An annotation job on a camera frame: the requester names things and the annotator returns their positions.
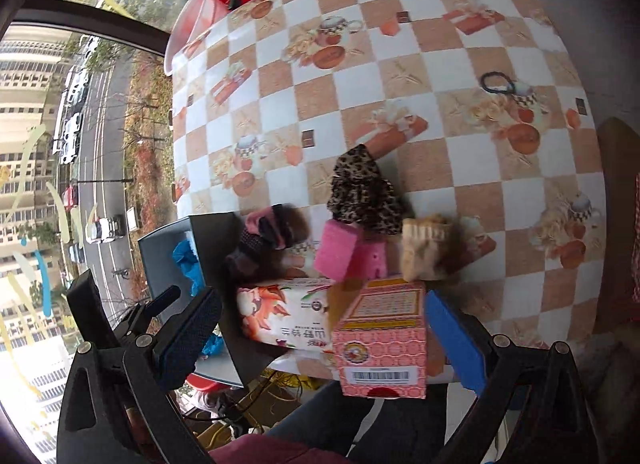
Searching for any blue cloth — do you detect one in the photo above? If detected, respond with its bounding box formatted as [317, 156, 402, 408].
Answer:
[171, 239, 224, 359]

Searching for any leopard print scrunchie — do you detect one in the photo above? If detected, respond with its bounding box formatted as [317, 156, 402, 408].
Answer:
[326, 144, 405, 235]

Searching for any red plastic chair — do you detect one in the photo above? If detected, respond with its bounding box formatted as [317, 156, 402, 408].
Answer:
[186, 373, 230, 395]

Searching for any beige knit sock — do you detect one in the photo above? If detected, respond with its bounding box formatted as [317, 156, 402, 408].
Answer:
[400, 213, 461, 282]

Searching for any black hair tie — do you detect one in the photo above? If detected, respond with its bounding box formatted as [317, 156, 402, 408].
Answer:
[479, 70, 516, 96]

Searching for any pink sponge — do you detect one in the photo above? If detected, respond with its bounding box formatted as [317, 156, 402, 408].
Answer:
[314, 220, 388, 282]

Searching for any pink patterned carton box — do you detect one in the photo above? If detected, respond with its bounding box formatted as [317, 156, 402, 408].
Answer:
[332, 279, 427, 399]

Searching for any white open storage box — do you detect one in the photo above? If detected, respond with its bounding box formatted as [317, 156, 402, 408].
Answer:
[138, 213, 288, 387]

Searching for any checkered patterned tablecloth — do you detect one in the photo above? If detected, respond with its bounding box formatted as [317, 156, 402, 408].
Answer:
[172, 0, 605, 354]

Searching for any brown upholstered armchair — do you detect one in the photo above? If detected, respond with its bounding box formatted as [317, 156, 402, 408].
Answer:
[593, 117, 639, 334]

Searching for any pink translucent basin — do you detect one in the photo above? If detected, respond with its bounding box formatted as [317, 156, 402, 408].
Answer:
[163, 0, 208, 76]

